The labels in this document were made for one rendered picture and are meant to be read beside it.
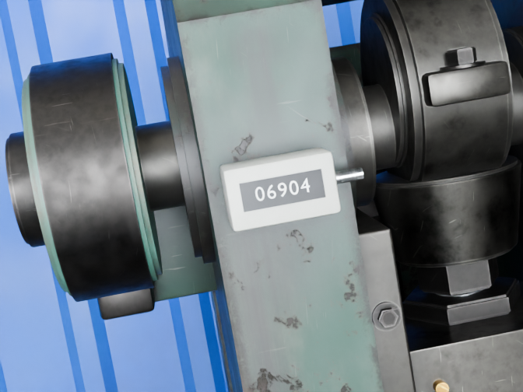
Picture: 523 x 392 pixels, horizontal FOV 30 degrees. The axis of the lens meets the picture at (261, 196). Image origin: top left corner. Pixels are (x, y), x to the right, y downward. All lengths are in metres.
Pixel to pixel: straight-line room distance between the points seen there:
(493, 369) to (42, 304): 1.31
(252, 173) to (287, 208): 0.03
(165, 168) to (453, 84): 0.22
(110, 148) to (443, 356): 0.29
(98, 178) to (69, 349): 1.30
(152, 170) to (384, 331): 0.21
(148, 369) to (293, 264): 1.33
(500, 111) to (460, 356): 0.18
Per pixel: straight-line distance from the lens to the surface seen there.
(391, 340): 0.69
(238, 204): 0.61
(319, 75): 0.65
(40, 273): 1.94
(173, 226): 0.88
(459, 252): 0.76
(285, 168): 0.61
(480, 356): 0.75
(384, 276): 0.68
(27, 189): 0.73
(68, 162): 0.68
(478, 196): 0.75
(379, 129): 0.75
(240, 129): 0.64
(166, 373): 1.97
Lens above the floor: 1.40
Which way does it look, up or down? 8 degrees down
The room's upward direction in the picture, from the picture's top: 10 degrees counter-clockwise
